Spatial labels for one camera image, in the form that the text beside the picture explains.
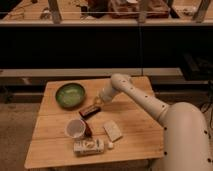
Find brown rectangular eraser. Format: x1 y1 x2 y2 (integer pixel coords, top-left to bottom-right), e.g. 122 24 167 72
79 105 101 118

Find white printed box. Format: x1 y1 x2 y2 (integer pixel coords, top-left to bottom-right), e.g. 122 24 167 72
73 139 105 156

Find white and red cup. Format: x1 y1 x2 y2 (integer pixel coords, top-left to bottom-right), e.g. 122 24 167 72
65 118 92 140

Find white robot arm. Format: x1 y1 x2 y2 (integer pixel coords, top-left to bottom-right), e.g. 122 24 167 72
94 73 213 171

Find wooden table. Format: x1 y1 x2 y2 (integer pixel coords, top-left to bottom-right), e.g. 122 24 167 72
25 81 164 169

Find green bowl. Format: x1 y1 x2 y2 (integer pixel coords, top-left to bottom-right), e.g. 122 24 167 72
55 82 86 108

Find small white cube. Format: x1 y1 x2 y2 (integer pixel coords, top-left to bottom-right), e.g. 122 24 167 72
107 142 114 149

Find white sponge block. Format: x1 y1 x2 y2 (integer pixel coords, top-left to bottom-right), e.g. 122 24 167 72
103 121 122 142

